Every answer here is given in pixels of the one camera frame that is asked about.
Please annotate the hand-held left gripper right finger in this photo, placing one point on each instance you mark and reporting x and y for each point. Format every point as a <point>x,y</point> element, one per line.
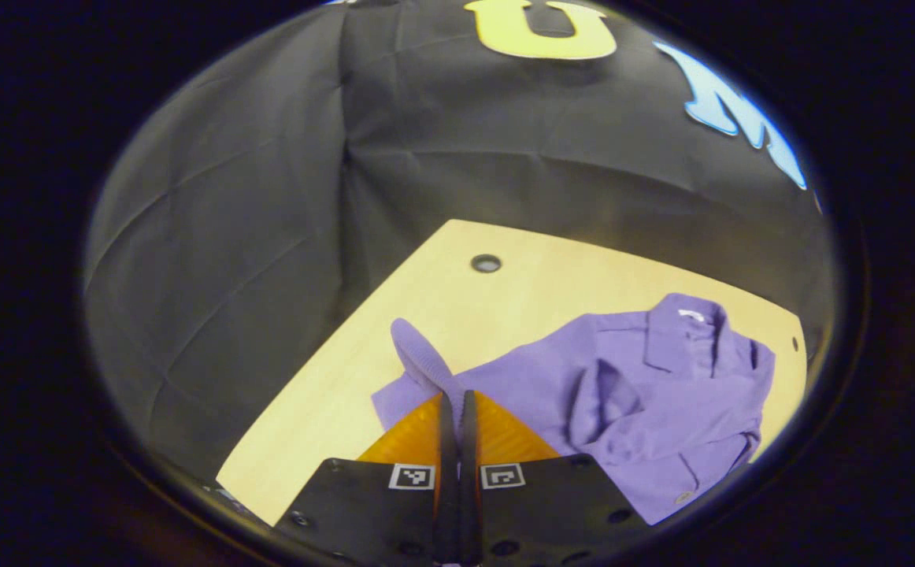
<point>469,488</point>

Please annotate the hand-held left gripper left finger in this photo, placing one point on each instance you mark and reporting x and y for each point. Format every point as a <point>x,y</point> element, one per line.
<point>447,488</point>

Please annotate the black backdrop cloth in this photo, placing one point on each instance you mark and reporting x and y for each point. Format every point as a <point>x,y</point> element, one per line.
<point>229,236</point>

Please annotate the purple ribbed button shirt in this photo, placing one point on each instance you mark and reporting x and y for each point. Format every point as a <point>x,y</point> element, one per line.
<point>639,394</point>

